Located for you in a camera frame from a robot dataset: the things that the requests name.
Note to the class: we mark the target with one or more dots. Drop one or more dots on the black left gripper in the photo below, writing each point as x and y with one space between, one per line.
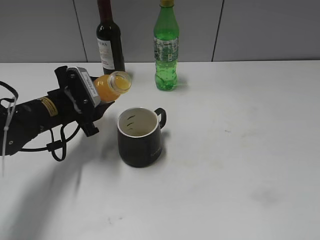
66 108

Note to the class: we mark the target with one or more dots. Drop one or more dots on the orange juice bottle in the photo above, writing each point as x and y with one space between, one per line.
111 86

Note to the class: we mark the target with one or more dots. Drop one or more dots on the black mug white interior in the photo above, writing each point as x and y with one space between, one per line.
139 136

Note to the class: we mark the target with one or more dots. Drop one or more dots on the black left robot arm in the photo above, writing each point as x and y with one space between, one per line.
29 120

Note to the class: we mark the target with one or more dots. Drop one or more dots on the dark red wine bottle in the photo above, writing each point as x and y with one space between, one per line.
109 42

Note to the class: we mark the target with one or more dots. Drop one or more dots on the white zip tie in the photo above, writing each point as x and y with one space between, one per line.
10 113

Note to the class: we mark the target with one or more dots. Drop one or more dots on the green plastic soda bottle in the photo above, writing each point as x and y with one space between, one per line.
166 34

